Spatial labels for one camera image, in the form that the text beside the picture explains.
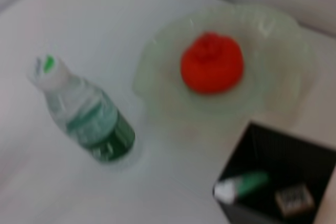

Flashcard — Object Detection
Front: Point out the pale green glass fruit bowl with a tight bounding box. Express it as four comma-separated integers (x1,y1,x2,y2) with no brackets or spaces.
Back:
132,3,320,130

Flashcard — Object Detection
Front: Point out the black mesh pen holder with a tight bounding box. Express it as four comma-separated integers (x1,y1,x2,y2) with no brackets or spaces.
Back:
212,121,336,224

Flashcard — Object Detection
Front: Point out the green utility knife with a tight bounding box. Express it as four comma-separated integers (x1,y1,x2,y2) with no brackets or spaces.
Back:
214,170,270,205

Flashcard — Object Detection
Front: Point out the red round fruit toy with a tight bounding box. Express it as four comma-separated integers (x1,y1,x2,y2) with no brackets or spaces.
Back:
180,31,245,95

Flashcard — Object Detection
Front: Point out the clear green-label water bottle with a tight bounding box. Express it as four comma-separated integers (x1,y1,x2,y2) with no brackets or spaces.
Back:
26,53,136,166

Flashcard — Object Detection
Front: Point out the beige eraser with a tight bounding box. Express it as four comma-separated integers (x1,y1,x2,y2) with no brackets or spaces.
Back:
275,184,315,219

